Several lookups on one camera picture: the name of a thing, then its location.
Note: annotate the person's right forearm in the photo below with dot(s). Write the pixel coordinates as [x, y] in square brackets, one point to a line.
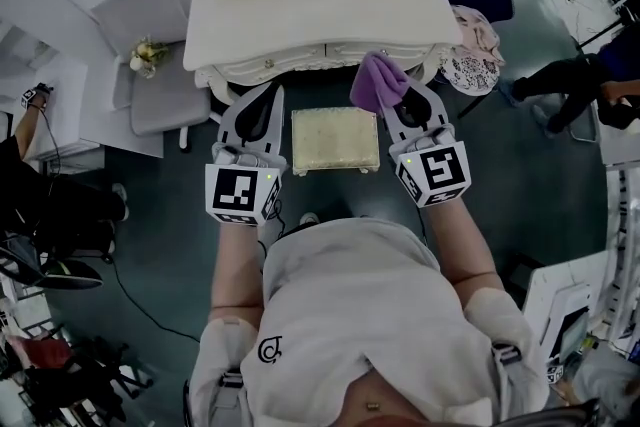
[460, 245]

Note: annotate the white desk black legs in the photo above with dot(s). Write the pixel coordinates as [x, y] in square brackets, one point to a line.
[555, 275]

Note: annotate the white carved dressing table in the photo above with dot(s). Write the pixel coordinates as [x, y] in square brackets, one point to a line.
[320, 10]

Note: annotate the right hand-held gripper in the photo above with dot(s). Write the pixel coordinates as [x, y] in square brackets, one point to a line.
[440, 170]

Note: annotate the person's white shoe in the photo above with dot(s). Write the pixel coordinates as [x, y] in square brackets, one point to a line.
[310, 219]

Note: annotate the yellow flower bouquet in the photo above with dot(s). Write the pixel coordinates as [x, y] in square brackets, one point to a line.
[147, 57]

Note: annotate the purple fleece cloth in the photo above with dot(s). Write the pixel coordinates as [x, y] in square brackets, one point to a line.
[375, 80]

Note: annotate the white storage rack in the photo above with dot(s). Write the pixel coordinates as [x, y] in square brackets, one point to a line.
[625, 265]

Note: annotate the pink cloth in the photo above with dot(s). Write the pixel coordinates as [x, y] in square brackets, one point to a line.
[480, 35]

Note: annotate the person's left forearm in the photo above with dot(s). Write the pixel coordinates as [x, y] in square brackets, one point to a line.
[237, 270]

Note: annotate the white cabinet desk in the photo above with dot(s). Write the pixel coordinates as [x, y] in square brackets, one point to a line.
[100, 115]

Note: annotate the grey office chair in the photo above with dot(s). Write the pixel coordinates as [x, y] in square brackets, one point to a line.
[165, 100]

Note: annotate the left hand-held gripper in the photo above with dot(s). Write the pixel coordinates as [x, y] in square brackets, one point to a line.
[232, 195]

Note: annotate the person's white shirt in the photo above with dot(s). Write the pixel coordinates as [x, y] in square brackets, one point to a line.
[350, 305]

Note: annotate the cream upholstered stool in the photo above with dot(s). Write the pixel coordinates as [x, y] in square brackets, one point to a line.
[335, 140]

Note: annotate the white framed monitor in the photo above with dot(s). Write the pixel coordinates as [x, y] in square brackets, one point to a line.
[575, 335]

